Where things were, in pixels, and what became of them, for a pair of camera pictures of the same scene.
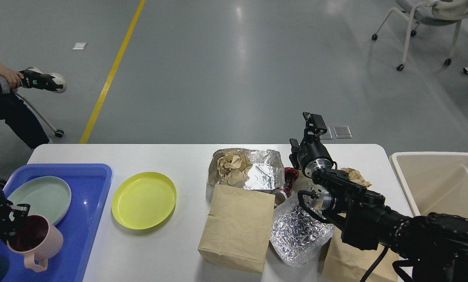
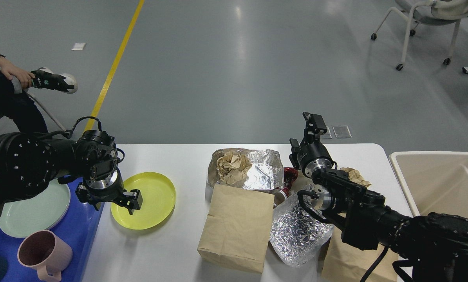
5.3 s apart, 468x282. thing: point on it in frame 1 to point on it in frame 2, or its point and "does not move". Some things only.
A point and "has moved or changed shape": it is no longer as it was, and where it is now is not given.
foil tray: (257, 169) does not move
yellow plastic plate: (144, 200) does not move
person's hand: (13, 78) to (25, 77)
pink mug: (38, 240) has moved or changed shape
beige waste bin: (452, 183) does not move
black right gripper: (313, 156) does not move
